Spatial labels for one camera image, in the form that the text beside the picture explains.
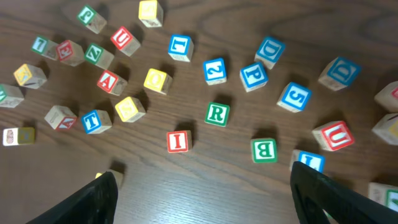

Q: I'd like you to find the red I block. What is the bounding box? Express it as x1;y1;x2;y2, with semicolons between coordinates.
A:
167;130;193;153

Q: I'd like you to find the green J block left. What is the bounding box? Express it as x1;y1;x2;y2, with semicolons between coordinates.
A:
76;4;107;34

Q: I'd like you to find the green 7 block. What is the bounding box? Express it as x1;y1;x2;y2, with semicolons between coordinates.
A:
30;35;58;60

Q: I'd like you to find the green B block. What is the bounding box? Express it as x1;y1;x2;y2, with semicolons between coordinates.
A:
251;138;278;163

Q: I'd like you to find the red E block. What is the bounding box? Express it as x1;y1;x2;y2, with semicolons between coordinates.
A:
56;40;85;67

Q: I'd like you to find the green j block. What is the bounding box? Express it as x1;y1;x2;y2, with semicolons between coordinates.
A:
76;4;107;34
368;182;397;212

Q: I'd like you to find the red U block left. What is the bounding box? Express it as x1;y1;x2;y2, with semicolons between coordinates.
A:
110;26;141;57

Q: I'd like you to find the yellow C block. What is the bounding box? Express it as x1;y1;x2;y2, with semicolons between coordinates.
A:
107;169;124;190

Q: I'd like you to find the green V block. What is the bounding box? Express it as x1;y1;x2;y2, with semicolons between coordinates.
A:
1;84;24;108

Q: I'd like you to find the yellow block right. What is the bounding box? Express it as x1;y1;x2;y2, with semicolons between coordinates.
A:
372;113;397;146

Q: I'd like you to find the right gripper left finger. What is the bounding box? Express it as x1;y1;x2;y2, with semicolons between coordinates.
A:
27;172;118;224

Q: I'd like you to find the blue 2 block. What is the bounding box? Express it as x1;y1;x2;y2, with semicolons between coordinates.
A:
203;58;227;85

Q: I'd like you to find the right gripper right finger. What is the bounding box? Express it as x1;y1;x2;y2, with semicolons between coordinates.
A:
290;161;397;224

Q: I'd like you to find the blue 5 block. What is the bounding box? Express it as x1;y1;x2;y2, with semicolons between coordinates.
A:
277;82;312;113

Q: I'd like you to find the yellow O block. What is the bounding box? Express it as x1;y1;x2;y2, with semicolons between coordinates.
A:
144;68;173;95

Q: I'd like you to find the red A block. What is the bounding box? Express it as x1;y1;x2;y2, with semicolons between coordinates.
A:
96;70;127;96

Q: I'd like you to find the blue P block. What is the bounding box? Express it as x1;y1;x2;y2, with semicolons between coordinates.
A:
239;62;269;92

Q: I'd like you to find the red U block right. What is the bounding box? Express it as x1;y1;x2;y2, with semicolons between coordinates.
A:
312;121;355;151

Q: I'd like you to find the pineapple picture block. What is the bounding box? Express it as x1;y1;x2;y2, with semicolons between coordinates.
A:
2;127;35;146

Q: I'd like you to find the green J block right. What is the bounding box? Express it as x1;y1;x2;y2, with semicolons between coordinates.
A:
368;182;397;212

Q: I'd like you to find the yellow block top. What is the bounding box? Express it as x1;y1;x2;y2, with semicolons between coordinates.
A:
139;0;164;28

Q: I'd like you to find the green Z block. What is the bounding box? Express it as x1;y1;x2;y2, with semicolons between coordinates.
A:
84;43;114;70

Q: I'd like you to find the tan block red side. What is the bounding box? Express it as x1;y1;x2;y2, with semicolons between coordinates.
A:
44;105;78;130

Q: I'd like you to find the blue l block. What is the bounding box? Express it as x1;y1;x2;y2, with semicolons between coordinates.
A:
289;149;325;173
168;34;194;62

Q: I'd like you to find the blue T block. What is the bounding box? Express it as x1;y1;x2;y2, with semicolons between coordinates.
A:
81;110;113;134

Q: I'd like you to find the yellow S block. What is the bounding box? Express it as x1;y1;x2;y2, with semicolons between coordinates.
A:
115;96;146;123

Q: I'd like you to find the blue Q block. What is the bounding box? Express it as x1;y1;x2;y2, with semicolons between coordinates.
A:
318;57;361;91

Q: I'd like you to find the yellow block left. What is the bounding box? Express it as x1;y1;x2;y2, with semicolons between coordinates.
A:
13;63;47;89

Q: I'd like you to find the blue D block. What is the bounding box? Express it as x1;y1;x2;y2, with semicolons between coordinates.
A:
254;37;285;70

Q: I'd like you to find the red M block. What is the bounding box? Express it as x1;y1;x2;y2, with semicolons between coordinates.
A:
374;81;397;113

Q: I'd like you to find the green R block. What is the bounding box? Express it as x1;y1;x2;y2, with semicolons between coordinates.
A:
205;102;230;127

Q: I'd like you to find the red u block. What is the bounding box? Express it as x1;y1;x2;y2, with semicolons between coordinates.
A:
110;26;141;57
312;121;355;151

